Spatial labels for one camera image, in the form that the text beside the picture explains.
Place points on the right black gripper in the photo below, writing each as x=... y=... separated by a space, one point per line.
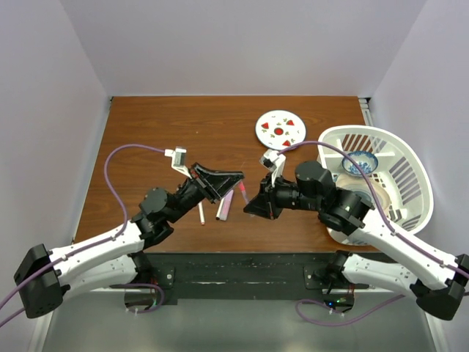
x=266 y=202

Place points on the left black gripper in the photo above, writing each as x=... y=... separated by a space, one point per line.
x=211 y=185

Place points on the pink highlighter pen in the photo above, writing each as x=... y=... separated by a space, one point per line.
x=227 y=205

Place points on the pink pen red tip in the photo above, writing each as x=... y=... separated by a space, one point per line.
x=244 y=193

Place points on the white pen peach tip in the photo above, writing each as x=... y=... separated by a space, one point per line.
x=201 y=214

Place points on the white pen black tip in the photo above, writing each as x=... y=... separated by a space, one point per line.
x=220 y=208

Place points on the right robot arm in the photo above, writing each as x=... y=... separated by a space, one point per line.
x=435 y=279

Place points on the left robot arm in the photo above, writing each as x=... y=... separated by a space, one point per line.
x=47 y=277

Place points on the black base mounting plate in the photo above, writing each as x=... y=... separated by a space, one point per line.
x=238 y=276

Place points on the white strawberry pattern plate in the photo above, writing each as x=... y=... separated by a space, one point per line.
x=279 y=129

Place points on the beige plate in rack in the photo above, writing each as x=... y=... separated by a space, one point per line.
x=359 y=186

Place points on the blue white bowl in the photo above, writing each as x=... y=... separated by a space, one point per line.
x=367 y=162

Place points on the white plastic dish rack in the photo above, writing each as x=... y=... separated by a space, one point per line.
x=400 y=172

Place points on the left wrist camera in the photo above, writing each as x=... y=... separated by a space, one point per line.
x=177 y=157

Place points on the aluminium frame rail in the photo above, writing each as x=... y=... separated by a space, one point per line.
x=366 y=112

